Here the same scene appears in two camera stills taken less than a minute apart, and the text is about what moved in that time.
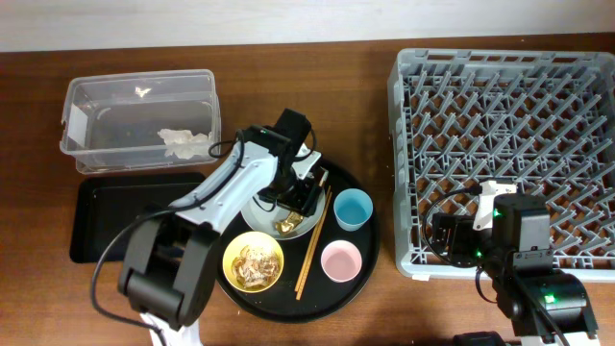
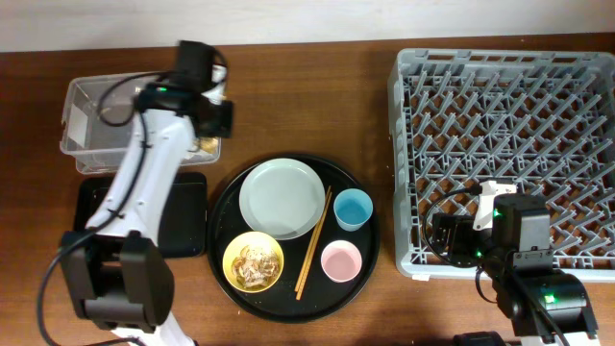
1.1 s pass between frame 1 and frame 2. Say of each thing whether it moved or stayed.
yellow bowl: stayed
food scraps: stayed
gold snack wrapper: moved
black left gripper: moved
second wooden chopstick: stayed
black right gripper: stayed
